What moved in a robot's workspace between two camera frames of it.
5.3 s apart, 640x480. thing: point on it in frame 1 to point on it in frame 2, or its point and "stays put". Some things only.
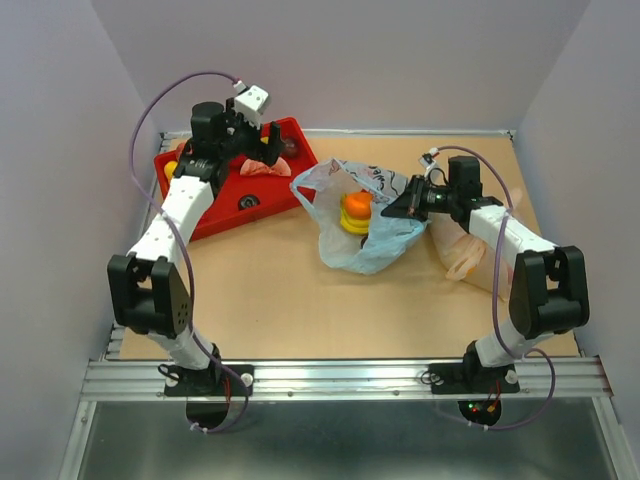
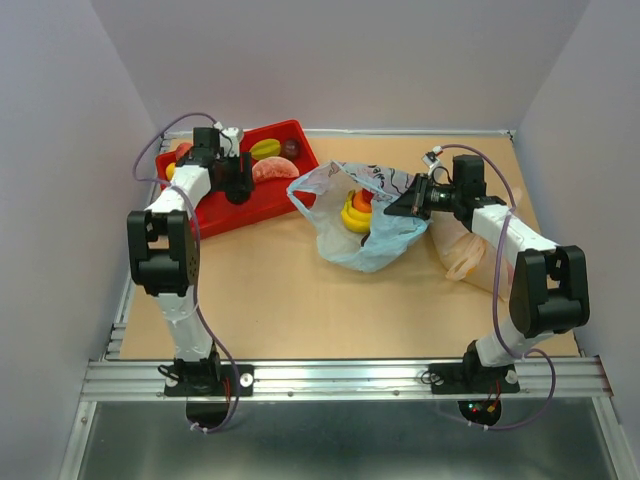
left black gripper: [266, 153] to [243, 181]
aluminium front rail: [550, 378] stays put
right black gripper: [409, 203] stays put
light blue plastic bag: [324, 186] stays put
